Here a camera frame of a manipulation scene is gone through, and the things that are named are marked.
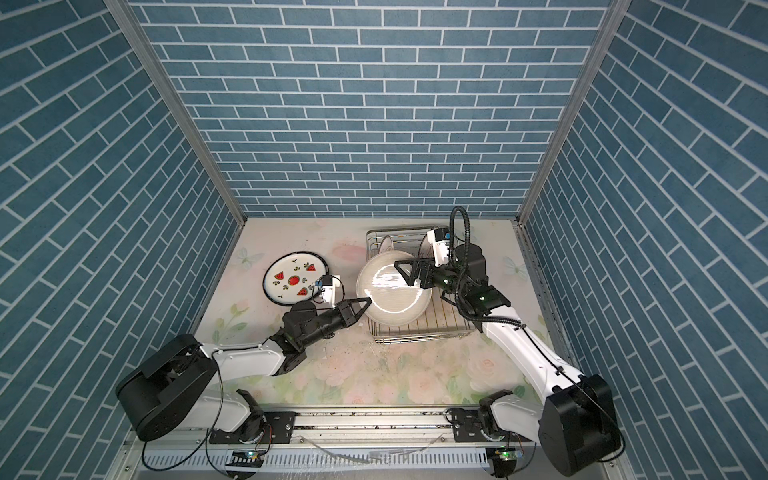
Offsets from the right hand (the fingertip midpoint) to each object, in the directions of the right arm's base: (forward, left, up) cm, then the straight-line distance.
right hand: (404, 260), depth 76 cm
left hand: (-9, +8, -9) cm, 15 cm away
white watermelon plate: (+8, +40, -23) cm, 46 cm away
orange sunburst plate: (+18, +7, -15) cm, 24 cm away
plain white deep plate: (-7, +2, -10) cm, 12 cm away
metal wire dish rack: (-4, -13, -24) cm, 27 cm away
